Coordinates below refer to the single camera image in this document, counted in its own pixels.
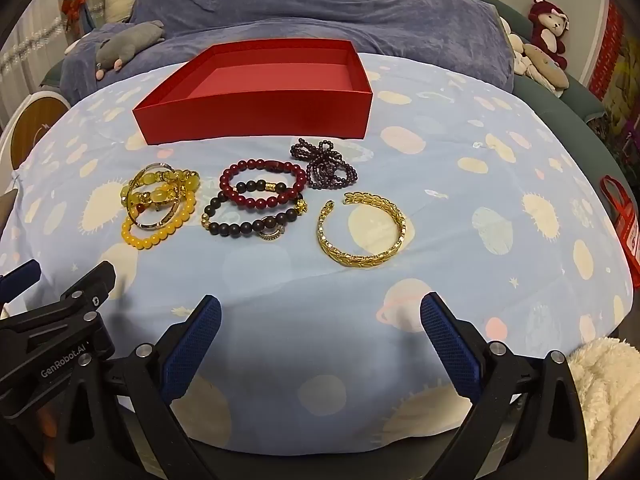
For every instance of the teal bed frame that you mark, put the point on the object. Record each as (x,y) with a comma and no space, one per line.
(575,105)

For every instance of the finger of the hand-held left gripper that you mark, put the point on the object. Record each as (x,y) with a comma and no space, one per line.
(92,277)
(20,280)

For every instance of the blue-grey plush blanket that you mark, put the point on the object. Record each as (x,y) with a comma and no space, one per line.
(350,5)

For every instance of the red wall banner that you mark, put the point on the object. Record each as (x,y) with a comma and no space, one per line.
(607,45)

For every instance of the brown cookie plush toy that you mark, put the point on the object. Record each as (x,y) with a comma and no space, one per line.
(545,67)

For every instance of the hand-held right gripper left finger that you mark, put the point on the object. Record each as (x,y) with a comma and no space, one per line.
(192,347)

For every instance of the grey plush mole toy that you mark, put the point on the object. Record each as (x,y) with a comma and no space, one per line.
(125,45)

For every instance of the white fluffy blanket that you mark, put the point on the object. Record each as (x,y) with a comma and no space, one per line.
(610,390)

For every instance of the purple bead strand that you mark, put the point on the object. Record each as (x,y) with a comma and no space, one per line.
(325,165)

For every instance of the round wooden top appliance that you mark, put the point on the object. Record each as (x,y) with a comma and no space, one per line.
(35,130)

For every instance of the blue planet print bed sheet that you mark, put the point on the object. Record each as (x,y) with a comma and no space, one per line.
(300,285)

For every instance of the red ribbon bow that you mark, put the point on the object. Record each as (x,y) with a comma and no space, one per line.
(71,7)

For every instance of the white lace curtain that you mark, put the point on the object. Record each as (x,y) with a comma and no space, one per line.
(25,45)

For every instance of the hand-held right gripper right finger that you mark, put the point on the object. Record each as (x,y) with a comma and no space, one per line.
(450,347)

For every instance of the dark red plush bear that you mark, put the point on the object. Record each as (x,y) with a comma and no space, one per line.
(545,15)

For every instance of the flowering plant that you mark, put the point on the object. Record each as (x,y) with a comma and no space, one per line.
(625,125)

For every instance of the thin gold bangle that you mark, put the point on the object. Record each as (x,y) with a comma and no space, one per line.
(150,224)

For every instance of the red bag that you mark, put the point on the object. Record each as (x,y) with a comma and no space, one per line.
(622,210)

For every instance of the gold hoop earring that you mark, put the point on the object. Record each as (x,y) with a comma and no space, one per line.
(270,236)

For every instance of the red cardboard box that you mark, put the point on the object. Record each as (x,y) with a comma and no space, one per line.
(250,115)

